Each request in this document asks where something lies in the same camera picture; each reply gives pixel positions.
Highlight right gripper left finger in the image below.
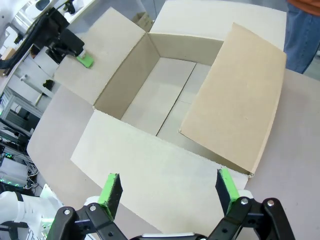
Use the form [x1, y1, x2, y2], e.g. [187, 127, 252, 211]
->
[47, 172, 126, 240]

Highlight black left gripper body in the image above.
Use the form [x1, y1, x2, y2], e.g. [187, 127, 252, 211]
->
[46, 27, 86, 65]

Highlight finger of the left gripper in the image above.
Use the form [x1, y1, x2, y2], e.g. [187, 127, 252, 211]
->
[76, 50, 95, 69]

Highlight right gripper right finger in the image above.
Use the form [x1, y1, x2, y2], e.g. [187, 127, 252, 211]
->
[207, 167, 296, 240]

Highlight brown cardboard box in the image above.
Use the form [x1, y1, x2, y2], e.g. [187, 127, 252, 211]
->
[53, 0, 288, 235]

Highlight small cardboard box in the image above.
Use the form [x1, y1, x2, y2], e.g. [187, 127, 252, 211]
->
[131, 11, 154, 29]

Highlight electronics box green lights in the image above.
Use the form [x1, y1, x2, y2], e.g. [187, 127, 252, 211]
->
[0, 149, 29, 188]

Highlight white shelf unit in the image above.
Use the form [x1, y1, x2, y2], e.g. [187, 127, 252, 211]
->
[0, 44, 62, 106]

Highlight person body orange hoodie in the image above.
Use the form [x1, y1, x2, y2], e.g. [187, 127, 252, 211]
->
[283, 0, 320, 75]

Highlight left arm black cable bundle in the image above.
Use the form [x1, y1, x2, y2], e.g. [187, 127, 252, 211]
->
[0, 13, 63, 71]

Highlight aluminium frame rack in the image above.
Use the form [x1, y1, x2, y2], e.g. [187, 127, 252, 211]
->
[0, 86, 44, 131]

